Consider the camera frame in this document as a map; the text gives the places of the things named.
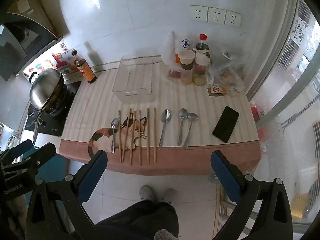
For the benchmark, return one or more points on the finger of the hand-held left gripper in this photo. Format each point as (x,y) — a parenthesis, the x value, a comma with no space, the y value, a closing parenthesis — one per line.
(42,153)
(21,148)

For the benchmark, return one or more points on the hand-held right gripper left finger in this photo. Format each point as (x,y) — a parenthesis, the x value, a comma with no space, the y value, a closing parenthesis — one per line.
(91,177)

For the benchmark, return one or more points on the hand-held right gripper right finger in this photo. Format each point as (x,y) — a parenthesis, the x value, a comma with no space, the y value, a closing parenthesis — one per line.
(225,176)

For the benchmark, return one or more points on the small steel spoon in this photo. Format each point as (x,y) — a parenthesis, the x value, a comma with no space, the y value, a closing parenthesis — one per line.
(113,135)

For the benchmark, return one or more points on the row of wooden chopsticks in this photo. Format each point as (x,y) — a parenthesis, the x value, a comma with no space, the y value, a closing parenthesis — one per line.
(140,140)

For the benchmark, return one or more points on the round bowl steel spoon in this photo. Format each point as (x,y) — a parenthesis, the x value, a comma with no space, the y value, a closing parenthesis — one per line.
(192,116)

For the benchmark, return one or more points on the long oval steel spoon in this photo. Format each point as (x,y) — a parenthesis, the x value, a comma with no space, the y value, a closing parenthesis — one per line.
(165,117)

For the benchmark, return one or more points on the clear plastic tray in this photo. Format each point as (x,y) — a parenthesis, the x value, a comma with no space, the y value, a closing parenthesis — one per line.
(136,80)

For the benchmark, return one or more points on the wooden rack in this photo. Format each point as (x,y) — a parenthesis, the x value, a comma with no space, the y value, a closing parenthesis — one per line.
(222,210)

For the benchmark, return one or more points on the black gas stove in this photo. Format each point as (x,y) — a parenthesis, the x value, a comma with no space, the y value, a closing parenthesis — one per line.
(57,120)

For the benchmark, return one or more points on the black smartphone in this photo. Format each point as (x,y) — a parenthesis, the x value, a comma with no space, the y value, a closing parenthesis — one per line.
(225,124)

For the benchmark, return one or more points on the grey slipper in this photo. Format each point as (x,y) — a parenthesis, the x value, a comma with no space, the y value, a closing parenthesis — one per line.
(147,192)
(169,195)

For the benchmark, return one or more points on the person's black trouser legs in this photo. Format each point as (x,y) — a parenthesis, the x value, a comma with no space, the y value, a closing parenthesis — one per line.
(140,220)

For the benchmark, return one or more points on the steel wok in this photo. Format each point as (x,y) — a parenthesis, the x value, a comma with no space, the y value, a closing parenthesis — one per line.
(46,87)

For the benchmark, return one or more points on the cat print striped tablecloth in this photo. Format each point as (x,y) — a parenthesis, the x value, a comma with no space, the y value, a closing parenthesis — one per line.
(200,100)

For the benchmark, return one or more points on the colourful card packet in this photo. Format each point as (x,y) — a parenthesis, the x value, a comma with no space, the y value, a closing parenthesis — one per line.
(217,90)

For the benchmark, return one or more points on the dark sauce bottle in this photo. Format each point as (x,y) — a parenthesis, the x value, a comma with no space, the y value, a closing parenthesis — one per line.
(87,73)

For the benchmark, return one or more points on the range hood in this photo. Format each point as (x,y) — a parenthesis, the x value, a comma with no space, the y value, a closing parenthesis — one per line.
(17,42)

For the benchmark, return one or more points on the crumpled clear plastic bag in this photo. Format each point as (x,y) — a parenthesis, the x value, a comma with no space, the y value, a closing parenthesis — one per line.
(227,70)

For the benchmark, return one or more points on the white lid seasoning jar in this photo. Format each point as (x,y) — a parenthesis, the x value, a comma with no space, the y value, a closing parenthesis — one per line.
(200,72)

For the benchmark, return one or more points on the brown band seasoning jar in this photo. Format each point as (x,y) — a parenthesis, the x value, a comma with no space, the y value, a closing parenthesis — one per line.
(186,72)

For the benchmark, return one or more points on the clear bag with red contents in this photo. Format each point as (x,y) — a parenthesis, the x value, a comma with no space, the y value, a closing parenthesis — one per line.
(170,55)

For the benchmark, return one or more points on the red cap dark bottle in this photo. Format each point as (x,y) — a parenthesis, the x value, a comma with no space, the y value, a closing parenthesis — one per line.
(202,43)

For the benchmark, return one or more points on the white salt bag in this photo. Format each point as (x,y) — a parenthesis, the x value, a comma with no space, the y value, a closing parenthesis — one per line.
(185,43)

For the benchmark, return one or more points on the colourful wall stickers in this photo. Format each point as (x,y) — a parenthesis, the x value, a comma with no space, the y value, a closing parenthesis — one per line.
(61,62)

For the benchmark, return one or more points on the wooden wall cabinet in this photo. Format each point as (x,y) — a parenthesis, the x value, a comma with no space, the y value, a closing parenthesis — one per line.
(42,10)

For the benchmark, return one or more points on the white wall socket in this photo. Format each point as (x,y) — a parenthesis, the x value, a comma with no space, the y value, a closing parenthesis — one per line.
(233,19)
(198,13)
(216,16)

